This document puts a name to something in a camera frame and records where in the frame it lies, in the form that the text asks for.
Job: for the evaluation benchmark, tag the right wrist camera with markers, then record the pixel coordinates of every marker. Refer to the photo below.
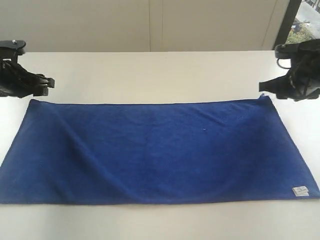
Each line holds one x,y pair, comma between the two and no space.
286,51

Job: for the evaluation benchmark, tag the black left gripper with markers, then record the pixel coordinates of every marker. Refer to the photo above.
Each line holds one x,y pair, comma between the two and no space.
15,81

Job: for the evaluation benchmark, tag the blue towel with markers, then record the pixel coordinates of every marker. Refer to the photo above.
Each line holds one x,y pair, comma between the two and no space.
181,153

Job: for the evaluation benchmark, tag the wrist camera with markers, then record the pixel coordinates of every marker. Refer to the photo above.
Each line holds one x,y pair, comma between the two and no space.
286,51
11,49

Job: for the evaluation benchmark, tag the black window frame post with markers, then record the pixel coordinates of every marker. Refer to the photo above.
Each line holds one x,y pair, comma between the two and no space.
287,21

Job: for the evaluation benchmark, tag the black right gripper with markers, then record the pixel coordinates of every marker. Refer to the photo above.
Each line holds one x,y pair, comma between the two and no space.
303,76

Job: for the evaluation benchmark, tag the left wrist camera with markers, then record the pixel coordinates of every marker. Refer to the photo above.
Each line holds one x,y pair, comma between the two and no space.
11,49

